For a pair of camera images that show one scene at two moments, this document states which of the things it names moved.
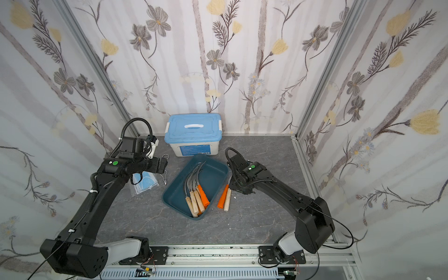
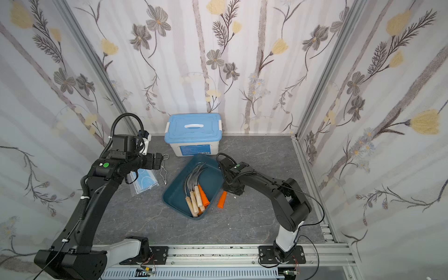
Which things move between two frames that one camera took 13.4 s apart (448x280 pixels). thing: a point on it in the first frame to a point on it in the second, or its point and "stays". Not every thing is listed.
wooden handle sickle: [227, 200] to [196, 188]
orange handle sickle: [205, 199] stays
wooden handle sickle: [191, 193] stays
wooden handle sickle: [188, 199] stays
